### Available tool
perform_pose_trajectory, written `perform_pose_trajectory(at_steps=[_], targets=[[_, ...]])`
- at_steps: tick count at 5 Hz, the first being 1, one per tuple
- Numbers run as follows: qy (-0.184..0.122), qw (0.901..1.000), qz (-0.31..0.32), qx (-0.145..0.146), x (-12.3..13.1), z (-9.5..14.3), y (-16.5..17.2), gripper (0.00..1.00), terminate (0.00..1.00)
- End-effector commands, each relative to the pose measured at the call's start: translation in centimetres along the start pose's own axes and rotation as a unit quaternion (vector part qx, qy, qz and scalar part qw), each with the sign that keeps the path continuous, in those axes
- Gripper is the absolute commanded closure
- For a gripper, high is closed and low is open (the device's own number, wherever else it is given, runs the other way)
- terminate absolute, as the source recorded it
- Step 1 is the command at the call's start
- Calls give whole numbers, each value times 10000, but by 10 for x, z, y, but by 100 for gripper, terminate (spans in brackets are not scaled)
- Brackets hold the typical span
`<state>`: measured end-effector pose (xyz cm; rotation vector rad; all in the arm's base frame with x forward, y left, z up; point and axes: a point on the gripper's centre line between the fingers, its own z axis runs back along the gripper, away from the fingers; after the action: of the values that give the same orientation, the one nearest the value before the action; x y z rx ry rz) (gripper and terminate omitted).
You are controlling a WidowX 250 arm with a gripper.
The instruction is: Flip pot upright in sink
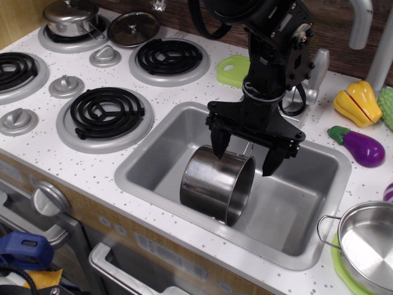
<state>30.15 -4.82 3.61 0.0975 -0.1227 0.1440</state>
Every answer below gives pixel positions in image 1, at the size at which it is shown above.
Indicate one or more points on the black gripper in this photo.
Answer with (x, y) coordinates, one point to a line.
(255, 118)

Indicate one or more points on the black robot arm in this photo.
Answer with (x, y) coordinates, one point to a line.
(279, 35)

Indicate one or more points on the grey sink basin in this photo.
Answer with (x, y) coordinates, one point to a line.
(273, 216)

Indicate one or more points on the round steel pot lid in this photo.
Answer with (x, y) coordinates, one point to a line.
(133, 29)

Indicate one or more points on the steel pot with lid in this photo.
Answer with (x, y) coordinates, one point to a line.
(73, 18)

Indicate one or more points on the green toy cutting board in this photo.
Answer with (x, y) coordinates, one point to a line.
(232, 70)

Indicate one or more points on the black back right burner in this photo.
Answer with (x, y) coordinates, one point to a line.
(169, 62)

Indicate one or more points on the black burner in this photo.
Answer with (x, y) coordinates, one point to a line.
(22, 75)
(104, 120)
(169, 62)

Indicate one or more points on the purple toy eggplant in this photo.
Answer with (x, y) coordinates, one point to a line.
(365, 150)

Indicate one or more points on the yellow toy bell pepper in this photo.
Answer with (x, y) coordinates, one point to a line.
(358, 103)

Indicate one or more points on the black front burner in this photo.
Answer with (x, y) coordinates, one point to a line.
(104, 120)

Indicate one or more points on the green toy vegetable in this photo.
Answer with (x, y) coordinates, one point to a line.
(385, 103)

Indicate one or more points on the purple toy onion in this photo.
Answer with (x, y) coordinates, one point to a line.
(388, 193)

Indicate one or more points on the grey faucet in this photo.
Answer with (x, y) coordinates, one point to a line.
(362, 30)

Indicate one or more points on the green mat under pan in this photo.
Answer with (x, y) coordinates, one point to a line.
(340, 269)

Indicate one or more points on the grey stove knob top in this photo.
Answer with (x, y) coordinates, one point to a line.
(105, 57)

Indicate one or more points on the grey stove knob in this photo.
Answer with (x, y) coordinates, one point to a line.
(18, 122)
(105, 57)
(66, 87)

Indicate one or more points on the grey stove knob middle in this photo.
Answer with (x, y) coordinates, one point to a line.
(66, 87)

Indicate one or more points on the grey oven dial knob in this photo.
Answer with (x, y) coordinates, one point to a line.
(47, 200)

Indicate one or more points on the grey stove knob left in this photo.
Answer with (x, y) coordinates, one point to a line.
(18, 122)

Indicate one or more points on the black left burner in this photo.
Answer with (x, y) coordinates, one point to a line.
(22, 75)

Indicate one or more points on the blue clamp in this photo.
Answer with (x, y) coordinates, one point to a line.
(26, 251)

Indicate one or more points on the grey faucet handle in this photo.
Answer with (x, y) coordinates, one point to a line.
(292, 101)

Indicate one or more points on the steel pan with handle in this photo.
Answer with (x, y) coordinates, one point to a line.
(365, 241)

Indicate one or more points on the grey oven door handle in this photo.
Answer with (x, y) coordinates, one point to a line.
(62, 232)

